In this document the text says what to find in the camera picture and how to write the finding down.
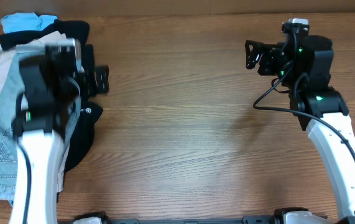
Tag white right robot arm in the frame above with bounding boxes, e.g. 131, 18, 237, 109
245, 35, 355, 223

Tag light blue denim shorts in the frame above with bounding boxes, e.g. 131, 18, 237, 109
0, 43, 81, 203

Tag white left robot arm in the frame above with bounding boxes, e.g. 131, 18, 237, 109
10, 39, 109, 223

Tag beige shorts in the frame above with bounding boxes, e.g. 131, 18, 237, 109
0, 30, 72, 194

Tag black garment with logo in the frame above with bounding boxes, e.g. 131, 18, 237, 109
0, 19, 104, 203

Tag light blue garment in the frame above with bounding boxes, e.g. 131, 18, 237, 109
0, 12, 58, 206

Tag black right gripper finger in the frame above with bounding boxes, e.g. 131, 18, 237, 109
246, 52, 262, 69
245, 40, 269, 55

